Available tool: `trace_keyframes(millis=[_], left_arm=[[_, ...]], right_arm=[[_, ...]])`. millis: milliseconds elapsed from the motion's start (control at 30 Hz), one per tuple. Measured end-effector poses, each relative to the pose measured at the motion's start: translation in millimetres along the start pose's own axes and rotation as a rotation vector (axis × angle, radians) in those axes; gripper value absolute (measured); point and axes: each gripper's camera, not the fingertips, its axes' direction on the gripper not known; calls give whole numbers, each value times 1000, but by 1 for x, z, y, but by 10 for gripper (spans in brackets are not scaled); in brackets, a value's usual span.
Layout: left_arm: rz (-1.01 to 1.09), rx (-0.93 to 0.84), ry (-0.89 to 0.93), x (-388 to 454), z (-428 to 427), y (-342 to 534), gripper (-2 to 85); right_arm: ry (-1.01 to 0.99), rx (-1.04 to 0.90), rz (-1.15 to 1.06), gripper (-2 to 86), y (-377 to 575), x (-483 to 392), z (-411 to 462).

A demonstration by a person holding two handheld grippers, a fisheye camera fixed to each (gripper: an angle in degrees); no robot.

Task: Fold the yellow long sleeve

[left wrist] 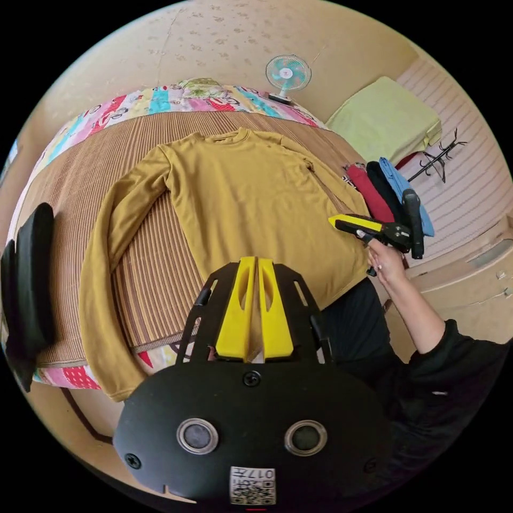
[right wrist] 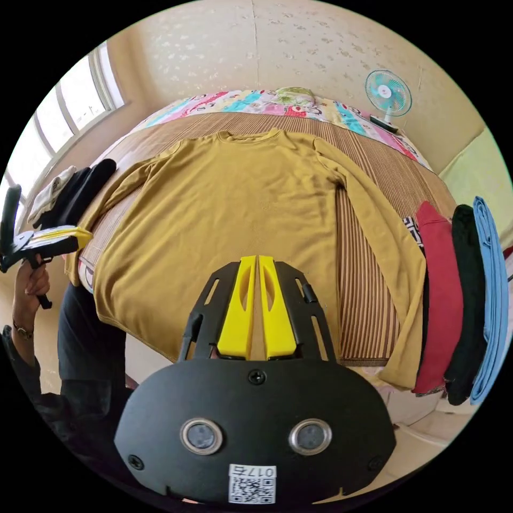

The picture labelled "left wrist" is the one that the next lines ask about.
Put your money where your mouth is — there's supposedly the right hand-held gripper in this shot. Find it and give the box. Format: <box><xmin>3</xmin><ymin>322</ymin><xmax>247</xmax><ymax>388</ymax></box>
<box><xmin>328</xmin><ymin>214</ymin><xmax>414</xmax><ymax>255</ymax></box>

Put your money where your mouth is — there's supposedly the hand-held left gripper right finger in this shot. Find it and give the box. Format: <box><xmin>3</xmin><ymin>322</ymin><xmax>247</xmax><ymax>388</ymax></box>
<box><xmin>258</xmin><ymin>258</ymin><xmax>294</xmax><ymax>358</ymax></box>

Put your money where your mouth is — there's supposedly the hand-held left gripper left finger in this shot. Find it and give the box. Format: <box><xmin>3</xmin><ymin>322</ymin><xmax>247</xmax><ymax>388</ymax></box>
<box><xmin>214</xmin><ymin>256</ymin><xmax>257</xmax><ymax>360</ymax></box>

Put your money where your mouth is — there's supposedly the person's right forearm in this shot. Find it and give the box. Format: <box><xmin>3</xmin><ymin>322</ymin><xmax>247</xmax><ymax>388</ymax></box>
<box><xmin>380</xmin><ymin>273</ymin><xmax>446</xmax><ymax>355</ymax></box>

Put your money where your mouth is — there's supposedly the yellow long sleeve shirt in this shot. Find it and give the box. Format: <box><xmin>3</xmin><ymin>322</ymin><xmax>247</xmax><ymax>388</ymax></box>
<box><xmin>78</xmin><ymin>127</ymin><xmax>372</xmax><ymax>403</ymax></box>

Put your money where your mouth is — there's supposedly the person's right hand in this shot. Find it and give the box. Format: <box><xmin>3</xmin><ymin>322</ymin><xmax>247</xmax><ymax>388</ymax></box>
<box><xmin>366</xmin><ymin>238</ymin><xmax>408</xmax><ymax>290</ymax></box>

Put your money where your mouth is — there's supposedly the pile of coloured clothes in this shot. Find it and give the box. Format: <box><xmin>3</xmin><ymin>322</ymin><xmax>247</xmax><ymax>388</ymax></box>
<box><xmin>341</xmin><ymin>157</ymin><xmax>436</xmax><ymax>241</ymax></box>

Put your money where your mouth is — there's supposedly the black coat rack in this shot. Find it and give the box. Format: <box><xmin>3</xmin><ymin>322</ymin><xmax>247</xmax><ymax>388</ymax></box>
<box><xmin>408</xmin><ymin>128</ymin><xmax>469</xmax><ymax>184</ymax></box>

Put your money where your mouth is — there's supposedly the light green folded blanket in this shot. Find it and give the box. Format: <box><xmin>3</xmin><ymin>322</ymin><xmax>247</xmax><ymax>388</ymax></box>
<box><xmin>325</xmin><ymin>75</ymin><xmax>442</xmax><ymax>166</ymax></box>

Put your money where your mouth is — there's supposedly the beige cupboard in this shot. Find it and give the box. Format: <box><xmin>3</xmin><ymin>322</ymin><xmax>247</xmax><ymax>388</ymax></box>
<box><xmin>394</xmin><ymin>214</ymin><xmax>513</xmax><ymax>349</ymax></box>

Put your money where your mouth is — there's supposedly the small turquoise table fan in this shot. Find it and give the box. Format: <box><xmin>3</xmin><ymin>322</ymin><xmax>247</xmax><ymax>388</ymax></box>
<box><xmin>265</xmin><ymin>53</ymin><xmax>313</xmax><ymax>106</ymax></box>

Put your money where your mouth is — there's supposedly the person's body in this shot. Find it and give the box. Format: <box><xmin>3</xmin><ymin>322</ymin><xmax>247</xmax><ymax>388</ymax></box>
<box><xmin>320</xmin><ymin>276</ymin><xmax>510</xmax><ymax>488</ymax></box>

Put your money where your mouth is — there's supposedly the pile of black clothes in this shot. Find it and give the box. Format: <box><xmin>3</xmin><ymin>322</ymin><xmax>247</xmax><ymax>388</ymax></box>
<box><xmin>0</xmin><ymin>201</ymin><xmax>57</xmax><ymax>393</ymax></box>

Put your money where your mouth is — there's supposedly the bed with woven mat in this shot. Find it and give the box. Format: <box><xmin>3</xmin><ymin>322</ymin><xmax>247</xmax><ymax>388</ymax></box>
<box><xmin>7</xmin><ymin>77</ymin><xmax>376</xmax><ymax>398</ymax></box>

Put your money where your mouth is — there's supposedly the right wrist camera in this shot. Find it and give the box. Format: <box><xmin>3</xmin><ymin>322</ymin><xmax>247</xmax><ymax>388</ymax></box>
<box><xmin>402</xmin><ymin>188</ymin><xmax>426</xmax><ymax>260</ymax></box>

